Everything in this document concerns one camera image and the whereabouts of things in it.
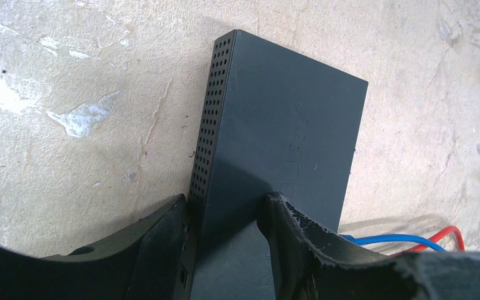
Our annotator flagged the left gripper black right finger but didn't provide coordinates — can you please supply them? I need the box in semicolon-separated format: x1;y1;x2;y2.
257;192;480;299

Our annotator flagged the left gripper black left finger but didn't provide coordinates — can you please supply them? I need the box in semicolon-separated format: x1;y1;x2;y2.
0;194;189;299

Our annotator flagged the black network switch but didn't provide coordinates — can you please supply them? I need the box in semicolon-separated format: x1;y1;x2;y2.
187;29;368;299

